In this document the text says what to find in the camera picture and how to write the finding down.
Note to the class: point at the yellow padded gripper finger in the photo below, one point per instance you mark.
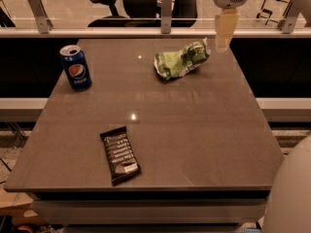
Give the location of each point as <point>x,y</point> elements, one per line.
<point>225,25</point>

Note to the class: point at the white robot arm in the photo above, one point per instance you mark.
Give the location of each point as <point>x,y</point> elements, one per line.
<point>288,207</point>

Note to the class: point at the green jalapeno chip bag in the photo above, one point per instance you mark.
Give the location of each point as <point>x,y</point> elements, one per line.
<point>176,64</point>

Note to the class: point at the black rxbar chocolate bar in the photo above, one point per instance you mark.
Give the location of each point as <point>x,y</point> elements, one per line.
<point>121,158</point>

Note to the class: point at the yellow metal cart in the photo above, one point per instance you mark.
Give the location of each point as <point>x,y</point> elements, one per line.
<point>273,11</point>

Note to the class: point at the black office chair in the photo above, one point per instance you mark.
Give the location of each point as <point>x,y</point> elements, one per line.
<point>146,13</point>

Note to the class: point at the blue pepsi can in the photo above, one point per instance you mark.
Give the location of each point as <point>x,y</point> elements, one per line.
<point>74,64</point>

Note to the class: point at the right metal railing post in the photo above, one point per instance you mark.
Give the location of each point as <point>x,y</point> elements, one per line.
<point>288,22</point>

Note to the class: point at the metal railing post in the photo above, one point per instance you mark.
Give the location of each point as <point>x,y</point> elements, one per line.
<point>288,22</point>
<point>44,24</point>
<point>166,16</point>

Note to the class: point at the middle metal railing post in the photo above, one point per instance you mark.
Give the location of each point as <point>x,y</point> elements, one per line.
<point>166,16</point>

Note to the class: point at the left metal railing post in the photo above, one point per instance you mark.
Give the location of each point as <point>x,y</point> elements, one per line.
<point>44,24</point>

